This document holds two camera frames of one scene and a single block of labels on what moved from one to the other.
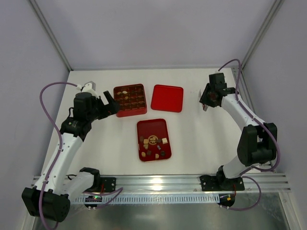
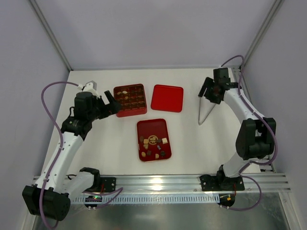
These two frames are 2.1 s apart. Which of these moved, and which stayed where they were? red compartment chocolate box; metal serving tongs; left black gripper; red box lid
Moved: metal serving tongs
Stayed: left black gripper; red compartment chocolate box; red box lid
